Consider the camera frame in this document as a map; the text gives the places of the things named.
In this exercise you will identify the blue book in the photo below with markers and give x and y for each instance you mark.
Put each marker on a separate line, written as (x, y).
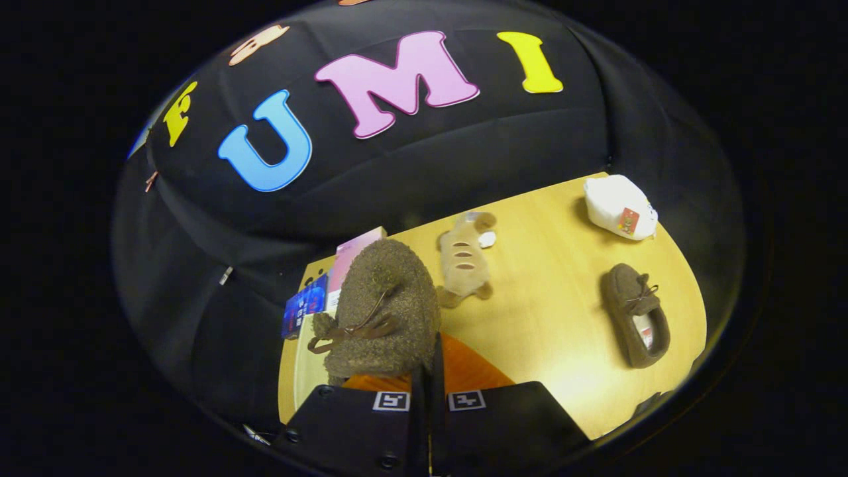
(305, 305)

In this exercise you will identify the tan bread-shaped plush toy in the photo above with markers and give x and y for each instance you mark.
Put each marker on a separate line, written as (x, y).
(464, 265)

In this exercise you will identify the pink book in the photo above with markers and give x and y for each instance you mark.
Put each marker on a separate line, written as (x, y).
(348, 255)

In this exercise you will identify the red cloth clip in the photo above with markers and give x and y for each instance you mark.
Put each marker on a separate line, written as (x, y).
(151, 180)

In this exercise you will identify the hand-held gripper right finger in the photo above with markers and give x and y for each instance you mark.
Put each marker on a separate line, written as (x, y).
(438, 397)

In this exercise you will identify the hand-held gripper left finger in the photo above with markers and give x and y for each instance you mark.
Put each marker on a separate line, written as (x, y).
(419, 424)

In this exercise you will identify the small white round tag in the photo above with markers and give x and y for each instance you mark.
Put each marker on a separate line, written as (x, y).
(487, 239)

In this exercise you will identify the silver cloth clip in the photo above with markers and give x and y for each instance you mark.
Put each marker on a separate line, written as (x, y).
(226, 275)

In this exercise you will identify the white plush toy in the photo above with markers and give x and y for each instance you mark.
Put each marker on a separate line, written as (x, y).
(613, 202)

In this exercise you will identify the brown fuzzy shoe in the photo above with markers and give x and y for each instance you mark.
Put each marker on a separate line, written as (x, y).
(623, 285)
(391, 285)

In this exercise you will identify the grey-green fabric storage box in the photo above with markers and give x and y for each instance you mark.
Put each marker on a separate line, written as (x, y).
(308, 371)

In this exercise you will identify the black backdrop cloth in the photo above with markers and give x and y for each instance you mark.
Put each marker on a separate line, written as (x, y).
(464, 146)

